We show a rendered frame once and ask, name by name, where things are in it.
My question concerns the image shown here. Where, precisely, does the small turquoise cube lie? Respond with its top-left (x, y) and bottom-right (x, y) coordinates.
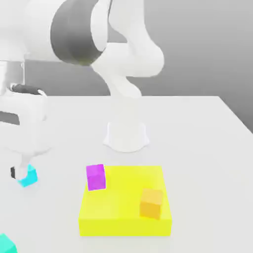
top-left (0, 233), bottom-right (18, 253)

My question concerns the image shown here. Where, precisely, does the small magenta cube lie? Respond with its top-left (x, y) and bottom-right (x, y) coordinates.
top-left (85, 164), bottom-right (107, 192)

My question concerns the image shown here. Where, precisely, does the large yellow box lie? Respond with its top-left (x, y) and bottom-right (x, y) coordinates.
top-left (78, 165), bottom-right (172, 237)

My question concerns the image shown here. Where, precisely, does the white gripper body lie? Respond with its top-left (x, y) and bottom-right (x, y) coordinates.
top-left (0, 93), bottom-right (52, 159)

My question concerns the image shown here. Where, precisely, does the small cyan cube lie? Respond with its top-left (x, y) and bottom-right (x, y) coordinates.
top-left (17, 163), bottom-right (39, 188)

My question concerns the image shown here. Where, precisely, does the small orange cube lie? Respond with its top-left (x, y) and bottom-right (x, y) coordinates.
top-left (139, 188), bottom-right (164, 220)

